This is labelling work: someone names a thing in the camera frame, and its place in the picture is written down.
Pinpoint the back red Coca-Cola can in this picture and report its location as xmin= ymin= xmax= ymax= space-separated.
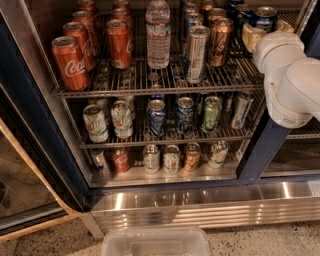
xmin=78 ymin=0 xmax=99 ymax=19

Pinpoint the silver blue can bottom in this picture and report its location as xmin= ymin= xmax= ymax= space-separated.
xmin=89 ymin=148 xmax=110 ymax=176

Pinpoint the steel fridge base grille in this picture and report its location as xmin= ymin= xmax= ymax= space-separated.
xmin=81 ymin=180 xmax=320 ymax=239

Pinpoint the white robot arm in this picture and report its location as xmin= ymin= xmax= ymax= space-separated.
xmin=242 ymin=23 xmax=320 ymax=129

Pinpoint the gold brown can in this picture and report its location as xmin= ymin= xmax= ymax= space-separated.
xmin=200 ymin=0 xmax=217 ymax=14
xmin=206 ymin=8 xmax=227 ymax=26
xmin=208 ymin=17 xmax=233 ymax=67

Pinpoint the back red cola can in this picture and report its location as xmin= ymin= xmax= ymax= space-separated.
xmin=112 ymin=0 xmax=131 ymax=10

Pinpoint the blue pepsi can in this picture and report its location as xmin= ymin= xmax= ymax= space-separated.
xmin=250 ymin=6 xmax=277 ymax=32
xmin=232 ymin=4 xmax=253 ymax=34

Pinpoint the clear plastic bin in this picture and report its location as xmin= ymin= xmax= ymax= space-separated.
xmin=101 ymin=228 xmax=212 ymax=256

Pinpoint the middle red cola can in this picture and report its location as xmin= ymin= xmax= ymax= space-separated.
xmin=111 ymin=8 xmax=133 ymax=32

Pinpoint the blue silver slim can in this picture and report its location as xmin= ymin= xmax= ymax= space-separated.
xmin=182 ymin=13 xmax=204 ymax=50

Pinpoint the back gold brown can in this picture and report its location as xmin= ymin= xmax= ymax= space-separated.
xmin=200 ymin=0 xmax=217 ymax=14

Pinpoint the front red cola can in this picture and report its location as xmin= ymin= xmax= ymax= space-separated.
xmin=106 ymin=19 xmax=132 ymax=69

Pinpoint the front gold brown can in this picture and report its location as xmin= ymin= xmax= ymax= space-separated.
xmin=208 ymin=17 xmax=233 ymax=67

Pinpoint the white green can bottom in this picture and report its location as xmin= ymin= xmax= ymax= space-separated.
xmin=163 ymin=145 xmax=180 ymax=174

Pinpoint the tall silver energy can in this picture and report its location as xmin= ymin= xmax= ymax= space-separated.
xmin=185 ymin=25 xmax=210 ymax=84

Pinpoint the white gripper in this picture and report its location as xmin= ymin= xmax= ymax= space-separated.
xmin=242 ymin=19 xmax=305 ymax=74

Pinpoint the open glass fridge door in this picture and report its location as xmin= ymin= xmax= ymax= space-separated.
xmin=0 ymin=14 xmax=83 ymax=242

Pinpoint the white can bottom right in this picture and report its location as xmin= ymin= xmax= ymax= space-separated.
xmin=208 ymin=140 xmax=228 ymax=168

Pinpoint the white green 7UP can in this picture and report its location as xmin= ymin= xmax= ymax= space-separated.
xmin=83 ymin=104 xmax=109 ymax=143

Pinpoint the red cola can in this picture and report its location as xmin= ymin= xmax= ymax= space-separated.
xmin=112 ymin=0 xmax=131 ymax=10
xmin=106 ymin=19 xmax=132 ymax=69
xmin=111 ymin=8 xmax=133 ymax=32

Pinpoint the red can bottom shelf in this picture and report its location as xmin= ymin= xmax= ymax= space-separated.
xmin=111 ymin=147 xmax=130 ymax=172

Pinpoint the white can bottom shelf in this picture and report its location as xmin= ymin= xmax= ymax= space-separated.
xmin=143 ymin=144 xmax=160 ymax=174

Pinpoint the middle wire shelf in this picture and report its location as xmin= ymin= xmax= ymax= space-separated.
xmin=80 ymin=89 xmax=265 ymax=149

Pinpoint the red coca-cola can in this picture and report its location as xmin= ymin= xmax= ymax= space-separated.
xmin=78 ymin=0 xmax=99 ymax=19
xmin=63 ymin=22 xmax=95 ymax=71
xmin=72 ymin=10 xmax=100 ymax=56
xmin=52 ymin=36 xmax=90 ymax=91

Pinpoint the gold can bottom shelf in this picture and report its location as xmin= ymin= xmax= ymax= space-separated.
xmin=184 ymin=142 xmax=201 ymax=171

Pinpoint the front red Coca-Cola can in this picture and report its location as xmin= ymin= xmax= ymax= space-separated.
xmin=52 ymin=36 xmax=90 ymax=91

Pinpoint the wire shelf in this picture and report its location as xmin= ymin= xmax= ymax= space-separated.
xmin=53 ymin=9 xmax=301 ymax=100
xmin=80 ymin=89 xmax=265 ymax=149

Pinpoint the green can middle shelf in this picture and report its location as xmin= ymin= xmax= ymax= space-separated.
xmin=201 ymin=96 xmax=222 ymax=133

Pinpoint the silver can middle shelf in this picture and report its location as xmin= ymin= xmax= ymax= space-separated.
xmin=231 ymin=91 xmax=254 ymax=129

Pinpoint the top wire shelf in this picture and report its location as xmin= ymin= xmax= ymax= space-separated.
xmin=53 ymin=9 xmax=301 ymax=100

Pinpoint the clear plastic water bottle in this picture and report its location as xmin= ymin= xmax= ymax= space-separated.
xmin=145 ymin=0 xmax=171 ymax=69

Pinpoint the blue Pepsi can middle shelf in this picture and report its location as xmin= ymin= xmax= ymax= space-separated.
xmin=147 ymin=100 xmax=166 ymax=137

